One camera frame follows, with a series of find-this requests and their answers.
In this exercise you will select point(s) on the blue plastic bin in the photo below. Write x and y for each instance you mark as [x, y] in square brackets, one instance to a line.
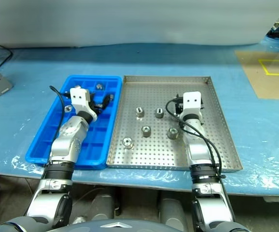
[98, 145]

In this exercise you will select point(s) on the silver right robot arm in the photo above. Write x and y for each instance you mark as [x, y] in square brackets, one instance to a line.
[197, 149]

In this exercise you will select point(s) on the grey robot torso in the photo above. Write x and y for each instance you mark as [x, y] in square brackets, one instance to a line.
[93, 227]

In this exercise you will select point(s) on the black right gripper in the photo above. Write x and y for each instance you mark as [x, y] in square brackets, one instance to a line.
[178, 107]

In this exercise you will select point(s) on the perforated metal tray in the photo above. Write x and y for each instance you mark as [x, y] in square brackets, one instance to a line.
[154, 154]

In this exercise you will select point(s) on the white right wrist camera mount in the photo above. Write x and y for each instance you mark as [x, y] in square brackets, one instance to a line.
[191, 101]

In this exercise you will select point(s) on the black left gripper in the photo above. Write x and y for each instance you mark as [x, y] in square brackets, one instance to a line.
[93, 102]

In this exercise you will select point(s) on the brown cardboard sheet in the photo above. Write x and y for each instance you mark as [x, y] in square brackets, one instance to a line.
[255, 79]

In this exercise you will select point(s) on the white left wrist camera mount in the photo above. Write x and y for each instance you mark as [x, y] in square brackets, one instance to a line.
[79, 97]

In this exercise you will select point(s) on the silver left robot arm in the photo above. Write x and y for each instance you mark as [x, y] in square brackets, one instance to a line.
[68, 135]

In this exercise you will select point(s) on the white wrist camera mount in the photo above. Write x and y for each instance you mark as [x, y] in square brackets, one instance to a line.
[79, 97]
[191, 101]

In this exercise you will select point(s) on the grey rounded shape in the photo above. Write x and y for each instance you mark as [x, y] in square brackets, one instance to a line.
[101, 205]
[172, 207]

